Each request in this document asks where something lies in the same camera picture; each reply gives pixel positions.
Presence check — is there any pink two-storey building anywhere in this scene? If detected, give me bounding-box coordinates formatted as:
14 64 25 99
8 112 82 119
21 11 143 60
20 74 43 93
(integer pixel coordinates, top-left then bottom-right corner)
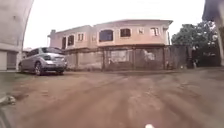
47 18 174 52

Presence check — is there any brown dirt road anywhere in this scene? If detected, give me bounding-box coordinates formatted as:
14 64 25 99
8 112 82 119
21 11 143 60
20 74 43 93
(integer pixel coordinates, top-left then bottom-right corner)
0 68 224 128

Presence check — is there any silver car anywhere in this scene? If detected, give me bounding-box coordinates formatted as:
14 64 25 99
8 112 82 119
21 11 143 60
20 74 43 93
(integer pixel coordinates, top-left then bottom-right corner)
18 46 69 76

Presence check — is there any dark green tree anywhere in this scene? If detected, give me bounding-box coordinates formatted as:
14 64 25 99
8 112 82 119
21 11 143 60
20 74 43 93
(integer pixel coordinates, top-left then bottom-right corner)
171 20 221 68

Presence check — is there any white building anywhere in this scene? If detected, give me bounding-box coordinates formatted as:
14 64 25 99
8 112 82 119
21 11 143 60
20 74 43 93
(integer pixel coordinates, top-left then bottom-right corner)
0 0 35 72

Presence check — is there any grey concrete building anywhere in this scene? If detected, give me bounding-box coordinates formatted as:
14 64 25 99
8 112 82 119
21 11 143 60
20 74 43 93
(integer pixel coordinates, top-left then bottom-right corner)
202 0 224 68

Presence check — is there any weathered compound wall with gate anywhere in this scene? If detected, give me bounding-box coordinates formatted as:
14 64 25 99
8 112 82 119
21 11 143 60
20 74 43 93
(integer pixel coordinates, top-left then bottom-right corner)
63 44 194 72

